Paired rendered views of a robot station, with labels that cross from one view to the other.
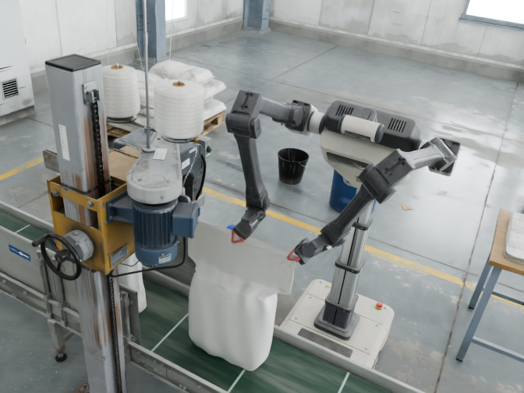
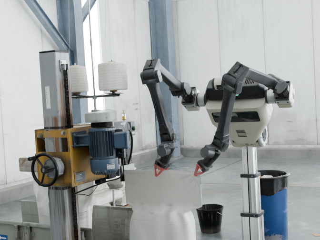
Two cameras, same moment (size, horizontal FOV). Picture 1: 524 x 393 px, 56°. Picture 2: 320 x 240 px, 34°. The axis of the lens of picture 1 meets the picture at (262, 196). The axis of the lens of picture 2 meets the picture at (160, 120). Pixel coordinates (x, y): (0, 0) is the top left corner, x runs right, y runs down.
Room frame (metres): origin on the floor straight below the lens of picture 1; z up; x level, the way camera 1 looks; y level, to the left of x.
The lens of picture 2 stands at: (-1.36, -0.14, 1.50)
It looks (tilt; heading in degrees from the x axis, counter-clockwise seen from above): 3 degrees down; 4
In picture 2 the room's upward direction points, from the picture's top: 3 degrees counter-clockwise
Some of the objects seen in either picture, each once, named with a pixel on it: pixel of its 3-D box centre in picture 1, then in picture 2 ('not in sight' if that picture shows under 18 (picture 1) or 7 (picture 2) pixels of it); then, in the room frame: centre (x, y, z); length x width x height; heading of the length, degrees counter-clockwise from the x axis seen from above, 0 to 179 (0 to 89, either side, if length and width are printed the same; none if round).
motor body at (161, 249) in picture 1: (155, 228); (103, 150); (1.41, 0.36, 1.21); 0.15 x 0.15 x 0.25
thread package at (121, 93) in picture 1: (118, 90); (75, 79); (1.65, 0.54, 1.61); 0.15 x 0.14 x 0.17; 65
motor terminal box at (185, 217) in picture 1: (185, 222); (122, 142); (1.41, 0.25, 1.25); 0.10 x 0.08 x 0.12; 0
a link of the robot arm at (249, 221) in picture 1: (253, 213); (166, 145); (1.57, 0.03, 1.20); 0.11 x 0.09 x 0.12; 157
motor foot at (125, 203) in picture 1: (129, 209); (85, 139); (1.41, 0.45, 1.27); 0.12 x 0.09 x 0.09; 155
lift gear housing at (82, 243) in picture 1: (76, 246); (53, 167); (1.36, 0.62, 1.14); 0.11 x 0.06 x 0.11; 65
